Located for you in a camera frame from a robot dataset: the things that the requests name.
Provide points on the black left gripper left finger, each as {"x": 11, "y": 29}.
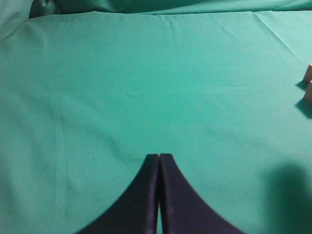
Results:
{"x": 136, "y": 210}

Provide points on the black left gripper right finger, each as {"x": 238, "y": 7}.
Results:
{"x": 183, "y": 211}

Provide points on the pink cube placed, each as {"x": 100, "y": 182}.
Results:
{"x": 308, "y": 93}
{"x": 308, "y": 74}

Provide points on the green cloth backdrop and cover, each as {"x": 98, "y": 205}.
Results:
{"x": 88, "y": 88}

